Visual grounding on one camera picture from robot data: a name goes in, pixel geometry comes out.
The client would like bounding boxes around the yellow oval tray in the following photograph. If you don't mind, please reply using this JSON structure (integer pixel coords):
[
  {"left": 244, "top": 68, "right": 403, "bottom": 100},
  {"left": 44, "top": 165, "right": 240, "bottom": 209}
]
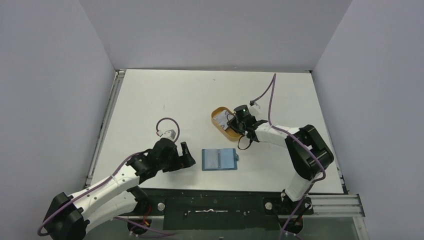
[{"left": 210, "top": 106, "right": 242, "bottom": 142}]

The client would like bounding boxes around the blue leather card holder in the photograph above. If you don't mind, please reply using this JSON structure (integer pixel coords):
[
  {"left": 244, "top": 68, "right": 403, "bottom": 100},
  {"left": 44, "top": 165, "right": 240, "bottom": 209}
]
[{"left": 201, "top": 148, "right": 239, "bottom": 171}]

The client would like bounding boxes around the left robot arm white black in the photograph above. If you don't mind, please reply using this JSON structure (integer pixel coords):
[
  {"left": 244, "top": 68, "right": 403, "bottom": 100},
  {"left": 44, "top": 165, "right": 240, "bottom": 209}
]
[{"left": 37, "top": 138, "right": 196, "bottom": 240}]

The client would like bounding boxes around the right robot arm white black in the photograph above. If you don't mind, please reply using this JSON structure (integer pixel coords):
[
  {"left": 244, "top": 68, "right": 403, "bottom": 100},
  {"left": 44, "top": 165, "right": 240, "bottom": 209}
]
[{"left": 227, "top": 105, "right": 334, "bottom": 214}]

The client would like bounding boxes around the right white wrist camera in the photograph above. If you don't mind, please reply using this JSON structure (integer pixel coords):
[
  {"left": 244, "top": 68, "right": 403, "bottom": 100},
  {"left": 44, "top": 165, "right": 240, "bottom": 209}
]
[{"left": 249, "top": 101, "right": 261, "bottom": 109}]

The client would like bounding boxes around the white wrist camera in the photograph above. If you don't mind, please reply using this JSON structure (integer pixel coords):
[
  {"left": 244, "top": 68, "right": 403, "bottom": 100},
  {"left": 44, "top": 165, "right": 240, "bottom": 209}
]
[
  {"left": 160, "top": 129, "right": 177, "bottom": 141},
  {"left": 249, "top": 101, "right": 261, "bottom": 109}
]

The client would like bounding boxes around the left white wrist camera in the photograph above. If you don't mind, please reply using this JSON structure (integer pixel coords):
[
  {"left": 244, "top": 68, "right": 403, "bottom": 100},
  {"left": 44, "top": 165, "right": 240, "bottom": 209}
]
[{"left": 160, "top": 129, "right": 177, "bottom": 141}]

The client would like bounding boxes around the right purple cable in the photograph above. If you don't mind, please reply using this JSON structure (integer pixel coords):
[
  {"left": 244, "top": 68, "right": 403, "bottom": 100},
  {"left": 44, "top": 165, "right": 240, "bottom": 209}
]
[{"left": 249, "top": 73, "right": 328, "bottom": 240}]

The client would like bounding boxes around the purple cable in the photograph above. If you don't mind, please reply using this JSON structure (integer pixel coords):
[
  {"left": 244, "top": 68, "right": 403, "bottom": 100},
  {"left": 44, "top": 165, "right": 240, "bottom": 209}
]
[
  {"left": 37, "top": 117, "right": 180, "bottom": 238},
  {"left": 249, "top": 73, "right": 328, "bottom": 240}
]

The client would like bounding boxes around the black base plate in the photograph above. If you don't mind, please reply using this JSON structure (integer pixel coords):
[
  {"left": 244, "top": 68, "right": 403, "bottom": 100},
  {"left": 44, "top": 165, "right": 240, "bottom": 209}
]
[{"left": 99, "top": 187, "right": 326, "bottom": 232}]

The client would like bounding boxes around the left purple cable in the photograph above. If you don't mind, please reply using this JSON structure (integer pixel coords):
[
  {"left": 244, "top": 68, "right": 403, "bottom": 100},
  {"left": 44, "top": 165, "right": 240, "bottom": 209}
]
[{"left": 37, "top": 117, "right": 180, "bottom": 238}]

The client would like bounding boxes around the aluminium frame rail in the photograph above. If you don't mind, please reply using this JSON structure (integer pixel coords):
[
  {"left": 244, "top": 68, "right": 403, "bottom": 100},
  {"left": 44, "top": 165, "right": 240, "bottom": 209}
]
[{"left": 84, "top": 69, "right": 127, "bottom": 188}]

